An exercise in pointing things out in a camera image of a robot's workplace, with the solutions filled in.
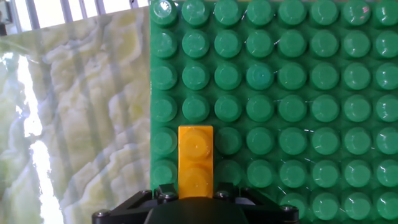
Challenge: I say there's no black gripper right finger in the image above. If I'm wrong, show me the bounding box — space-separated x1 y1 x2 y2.
213 182 300 224

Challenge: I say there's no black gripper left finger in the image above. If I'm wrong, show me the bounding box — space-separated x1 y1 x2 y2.
91 182 180 224

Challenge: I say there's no yellow-orange four-stud brick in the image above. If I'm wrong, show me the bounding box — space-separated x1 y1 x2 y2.
177 124 215 200

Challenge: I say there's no green marble pattern mat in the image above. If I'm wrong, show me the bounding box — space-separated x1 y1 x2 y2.
0 5 152 224

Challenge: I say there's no green studded baseplate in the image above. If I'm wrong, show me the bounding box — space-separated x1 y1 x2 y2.
149 0 398 224

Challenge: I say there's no metal camera stand pole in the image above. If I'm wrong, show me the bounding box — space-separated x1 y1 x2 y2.
0 11 9 37

